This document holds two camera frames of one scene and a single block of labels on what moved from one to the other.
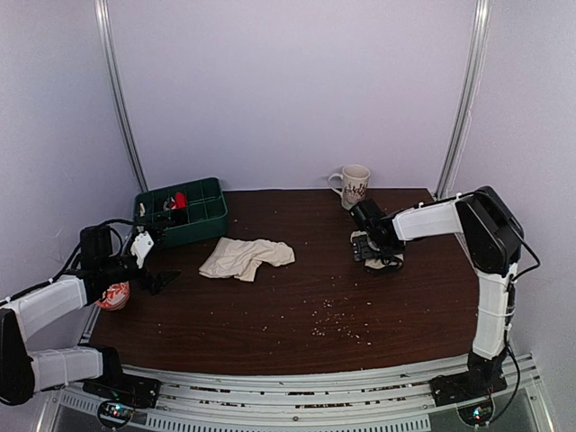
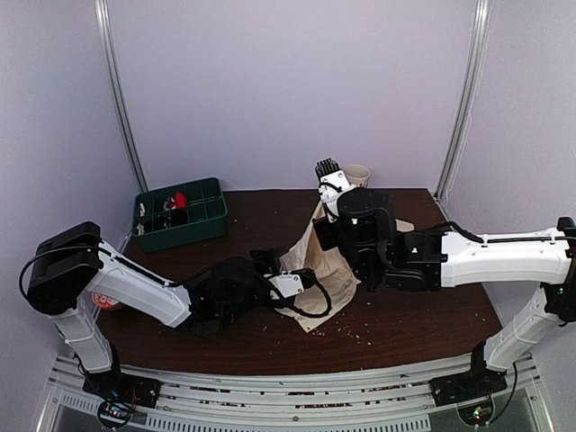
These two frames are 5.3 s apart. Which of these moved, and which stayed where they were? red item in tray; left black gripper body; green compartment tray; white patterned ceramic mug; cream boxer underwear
Moved: left black gripper body; cream boxer underwear
Stayed: white patterned ceramic mug; red item in tray; green compartment tray
